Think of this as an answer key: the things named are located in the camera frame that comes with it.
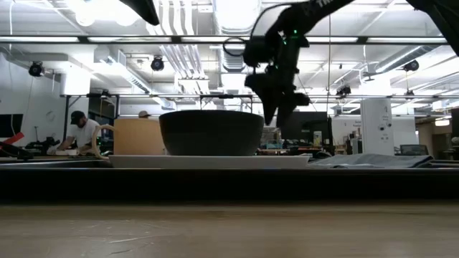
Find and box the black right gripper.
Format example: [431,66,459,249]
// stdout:
[245,34,311,129]

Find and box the black bowl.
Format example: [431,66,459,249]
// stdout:
[158,110,265,157]

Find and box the white plate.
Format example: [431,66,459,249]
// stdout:
[108,154,311,171]

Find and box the black serving tray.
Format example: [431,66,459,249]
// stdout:
[0,157,459,204]

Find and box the grey napkin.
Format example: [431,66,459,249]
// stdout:
[308,153,435,170]

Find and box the tan ceramic mug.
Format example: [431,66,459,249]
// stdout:
[90,118,167,161]

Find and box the black computer monitor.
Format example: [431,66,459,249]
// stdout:
[280,111,333,148]

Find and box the white pillar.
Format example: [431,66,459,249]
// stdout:
[360,98,395,156]

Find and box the dark office chair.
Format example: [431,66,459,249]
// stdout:
[399,143,429,157]

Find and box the red bar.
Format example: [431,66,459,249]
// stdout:
[0,131,26,146]

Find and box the black overhead frame bar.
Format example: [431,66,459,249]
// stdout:
[0,35,451,45]

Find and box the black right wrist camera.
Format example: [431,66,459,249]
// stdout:
[243,35,279,69]

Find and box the thin hanging cable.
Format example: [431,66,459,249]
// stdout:
[326,13,333,115]

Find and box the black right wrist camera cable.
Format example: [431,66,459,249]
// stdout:
[222,2,288,58]

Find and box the silver ventilation duct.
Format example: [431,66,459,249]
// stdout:
[212,0,263,73]

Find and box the black wall screen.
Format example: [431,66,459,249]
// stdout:
[0,114,24,139]

